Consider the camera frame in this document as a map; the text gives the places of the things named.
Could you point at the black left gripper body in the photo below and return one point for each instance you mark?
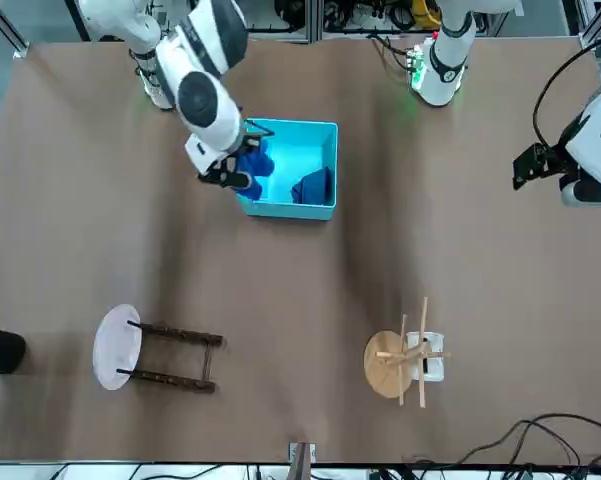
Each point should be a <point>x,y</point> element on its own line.
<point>562,160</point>

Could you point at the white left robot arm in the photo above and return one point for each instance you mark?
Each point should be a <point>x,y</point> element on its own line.
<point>445,65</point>

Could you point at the yellow object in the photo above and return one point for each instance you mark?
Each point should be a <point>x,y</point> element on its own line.
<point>425,12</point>

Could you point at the white round plate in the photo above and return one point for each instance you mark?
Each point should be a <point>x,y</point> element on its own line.
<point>117,350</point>

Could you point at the cyan plastic box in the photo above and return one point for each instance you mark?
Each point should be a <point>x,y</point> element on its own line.
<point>290,210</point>

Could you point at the aluminium frame rail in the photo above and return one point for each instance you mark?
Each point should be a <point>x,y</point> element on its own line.
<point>592,30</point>
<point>5,25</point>

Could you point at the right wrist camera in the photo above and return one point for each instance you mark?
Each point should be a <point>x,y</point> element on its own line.
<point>225,176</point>

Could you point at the dark wooden dish rack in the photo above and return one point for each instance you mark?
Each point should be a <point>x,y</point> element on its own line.
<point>180,335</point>

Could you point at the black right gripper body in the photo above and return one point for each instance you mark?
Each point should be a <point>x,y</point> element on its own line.
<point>243,145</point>

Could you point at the black vase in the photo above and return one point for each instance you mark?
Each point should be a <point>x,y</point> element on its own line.
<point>0,350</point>

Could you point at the white mug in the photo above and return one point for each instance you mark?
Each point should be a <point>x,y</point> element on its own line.
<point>435,370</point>

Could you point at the wooden mug stand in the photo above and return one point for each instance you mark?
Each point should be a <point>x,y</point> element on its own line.
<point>385,365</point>

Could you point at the blue square rag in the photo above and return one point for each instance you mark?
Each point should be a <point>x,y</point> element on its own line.
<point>257,167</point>
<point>312,187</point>

